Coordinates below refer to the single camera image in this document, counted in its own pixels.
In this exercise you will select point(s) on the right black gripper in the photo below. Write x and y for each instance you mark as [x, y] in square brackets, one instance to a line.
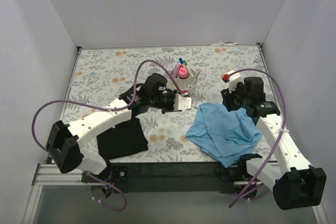
[231, 100]

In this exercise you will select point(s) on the white round divided organizer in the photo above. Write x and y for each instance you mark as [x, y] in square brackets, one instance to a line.
[189, 84]

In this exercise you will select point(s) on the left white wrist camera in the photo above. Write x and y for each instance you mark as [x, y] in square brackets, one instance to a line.
[182, 102]

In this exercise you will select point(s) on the light pink highlighter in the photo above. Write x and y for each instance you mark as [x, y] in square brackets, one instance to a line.
[175, 71]

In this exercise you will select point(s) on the black folded cloth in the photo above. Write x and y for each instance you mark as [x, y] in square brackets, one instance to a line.
[127, 138]

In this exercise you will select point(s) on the light blue cloth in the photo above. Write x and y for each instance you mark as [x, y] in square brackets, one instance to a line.
[223, 135]

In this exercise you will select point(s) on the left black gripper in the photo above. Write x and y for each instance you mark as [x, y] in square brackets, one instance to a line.
[169, 100]

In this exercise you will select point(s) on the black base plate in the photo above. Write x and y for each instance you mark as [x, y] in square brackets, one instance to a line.
[178, 177]

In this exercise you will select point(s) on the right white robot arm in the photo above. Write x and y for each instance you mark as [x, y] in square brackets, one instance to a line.
[295, 183]

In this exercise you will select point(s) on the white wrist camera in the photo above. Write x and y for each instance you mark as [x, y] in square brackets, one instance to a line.
[232, 78]
[182, 102]

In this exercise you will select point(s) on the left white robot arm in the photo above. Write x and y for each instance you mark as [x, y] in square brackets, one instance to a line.
[67, 141]

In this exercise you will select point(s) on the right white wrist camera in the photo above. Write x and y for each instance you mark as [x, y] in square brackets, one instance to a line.
[232, 78]

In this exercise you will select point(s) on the floral table mat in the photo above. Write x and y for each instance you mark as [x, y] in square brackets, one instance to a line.
[101, 75]

